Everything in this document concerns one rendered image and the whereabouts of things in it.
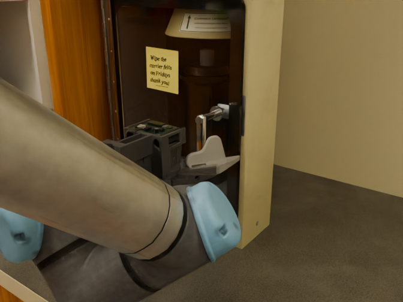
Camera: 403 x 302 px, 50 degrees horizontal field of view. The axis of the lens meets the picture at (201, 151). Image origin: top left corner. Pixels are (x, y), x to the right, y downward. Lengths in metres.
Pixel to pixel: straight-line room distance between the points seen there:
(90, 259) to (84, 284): 0.03
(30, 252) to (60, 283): 0.05
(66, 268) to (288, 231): 0.53
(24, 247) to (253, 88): 0.43
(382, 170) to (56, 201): 0.93
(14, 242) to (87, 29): 0.55
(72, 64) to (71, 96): 0.06
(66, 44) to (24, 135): 0.63
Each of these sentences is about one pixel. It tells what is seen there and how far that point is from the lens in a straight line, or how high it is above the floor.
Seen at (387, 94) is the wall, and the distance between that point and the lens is 1.08.
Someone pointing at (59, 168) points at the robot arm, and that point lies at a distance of 0.30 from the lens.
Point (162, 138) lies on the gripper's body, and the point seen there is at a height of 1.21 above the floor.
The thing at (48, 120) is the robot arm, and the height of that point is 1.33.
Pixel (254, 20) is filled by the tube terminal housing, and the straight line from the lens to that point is 0.70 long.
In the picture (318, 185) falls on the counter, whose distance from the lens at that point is 1.11.
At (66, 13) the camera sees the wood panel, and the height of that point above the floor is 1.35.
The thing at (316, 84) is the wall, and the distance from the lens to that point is 1.13.
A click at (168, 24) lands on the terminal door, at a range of 0.77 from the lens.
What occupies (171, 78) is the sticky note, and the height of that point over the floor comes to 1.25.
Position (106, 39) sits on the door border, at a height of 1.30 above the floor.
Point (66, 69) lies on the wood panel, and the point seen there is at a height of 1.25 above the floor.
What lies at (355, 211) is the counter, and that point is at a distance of 1.01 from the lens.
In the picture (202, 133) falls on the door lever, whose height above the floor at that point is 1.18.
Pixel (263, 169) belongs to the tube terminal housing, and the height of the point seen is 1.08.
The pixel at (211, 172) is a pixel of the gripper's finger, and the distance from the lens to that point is 0.64.
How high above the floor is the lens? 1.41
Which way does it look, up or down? 22 degrees down
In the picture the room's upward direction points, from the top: straight up
